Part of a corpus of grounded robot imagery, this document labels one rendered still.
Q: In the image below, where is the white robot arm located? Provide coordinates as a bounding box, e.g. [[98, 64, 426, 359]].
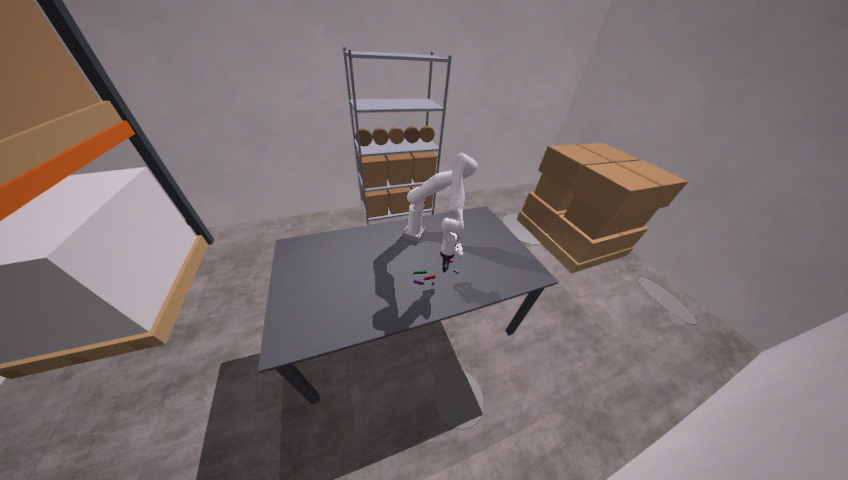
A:
[[407, 153, 477, 257]]

